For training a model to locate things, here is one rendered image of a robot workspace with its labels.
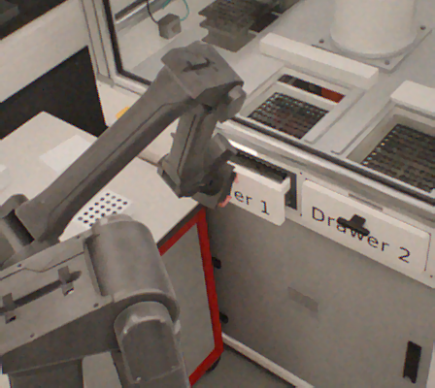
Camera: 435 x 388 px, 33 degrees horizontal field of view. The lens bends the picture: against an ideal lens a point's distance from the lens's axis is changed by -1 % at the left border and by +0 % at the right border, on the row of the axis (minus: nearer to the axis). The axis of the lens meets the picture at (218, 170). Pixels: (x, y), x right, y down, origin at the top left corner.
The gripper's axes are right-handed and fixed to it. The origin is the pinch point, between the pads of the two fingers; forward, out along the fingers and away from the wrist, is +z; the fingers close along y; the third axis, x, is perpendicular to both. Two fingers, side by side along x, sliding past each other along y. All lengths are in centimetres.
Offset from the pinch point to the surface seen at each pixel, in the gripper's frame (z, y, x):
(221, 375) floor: 68, -58, 13
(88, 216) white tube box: -5.3, -20.1, 28.9
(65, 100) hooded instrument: 33, 1, 85
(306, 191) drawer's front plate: 2.6, 6.2, -15.5
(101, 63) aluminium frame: -3.3, 14.5, 45.9
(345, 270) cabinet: 22.1, -7.0, -24.1
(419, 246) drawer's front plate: 3.2, 5.4, -42.1
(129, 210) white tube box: 1.0, -15.1, 23.4
